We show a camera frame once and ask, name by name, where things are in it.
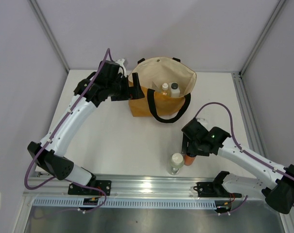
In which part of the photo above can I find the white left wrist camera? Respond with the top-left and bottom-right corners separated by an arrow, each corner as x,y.
115,58 -> 126,67

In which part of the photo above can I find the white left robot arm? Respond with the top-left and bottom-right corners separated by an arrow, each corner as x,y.
27,58 -> 145,195

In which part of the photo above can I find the aluminium mounting rail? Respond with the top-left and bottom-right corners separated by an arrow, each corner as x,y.
22,172 -> 288,201

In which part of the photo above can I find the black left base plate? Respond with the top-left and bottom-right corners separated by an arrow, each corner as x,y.
68,180 -> 112,196

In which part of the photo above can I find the clear yellow liquid bottle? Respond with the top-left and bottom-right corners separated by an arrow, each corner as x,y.
161,83 -> 170,96

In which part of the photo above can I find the blue orange pump bottle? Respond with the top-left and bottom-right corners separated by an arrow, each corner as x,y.
184,154 -> 196,166

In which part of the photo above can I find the aluminium frame post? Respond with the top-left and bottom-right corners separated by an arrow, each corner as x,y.
27,0 -> 70,74
239,0 -> 288,78

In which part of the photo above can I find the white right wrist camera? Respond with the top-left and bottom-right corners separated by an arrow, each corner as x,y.
196,117 -> 208,126

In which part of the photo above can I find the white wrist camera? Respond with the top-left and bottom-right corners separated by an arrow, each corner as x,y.
196,117 -> 208,126
115,58 -> 126,67

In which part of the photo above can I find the white square bottle black cap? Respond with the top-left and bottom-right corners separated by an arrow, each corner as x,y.
169,82 -> 180,98

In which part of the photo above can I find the right aluminium frame post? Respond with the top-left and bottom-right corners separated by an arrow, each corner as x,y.
239,0 -> 288,78

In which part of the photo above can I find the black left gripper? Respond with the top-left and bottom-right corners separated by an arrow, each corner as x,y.
107,73 -> 144,101

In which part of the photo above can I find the slotted cable duct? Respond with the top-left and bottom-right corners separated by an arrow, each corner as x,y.
33,197 -> 217,210

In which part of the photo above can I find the left aluminium frame post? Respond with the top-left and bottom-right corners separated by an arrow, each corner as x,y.
27,0 -> 70,74

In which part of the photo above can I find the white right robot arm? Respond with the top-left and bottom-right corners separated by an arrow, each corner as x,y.
182,118 -> 294,214

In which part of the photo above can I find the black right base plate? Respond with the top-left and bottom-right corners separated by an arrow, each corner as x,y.
193,182 -> 242,198

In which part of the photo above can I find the clear bottle white cap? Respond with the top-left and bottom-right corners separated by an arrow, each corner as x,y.
168,153 -> 184,175

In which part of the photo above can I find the mustard canvas tote bag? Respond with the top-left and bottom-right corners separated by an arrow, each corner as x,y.
128,57 -> 197,124

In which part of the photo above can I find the clear grey tube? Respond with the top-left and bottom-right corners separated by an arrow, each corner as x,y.
151,82 -> 162,93

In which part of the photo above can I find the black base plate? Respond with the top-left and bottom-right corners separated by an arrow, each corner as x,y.
193,182 -> 242,198
68,180 -> 112,196

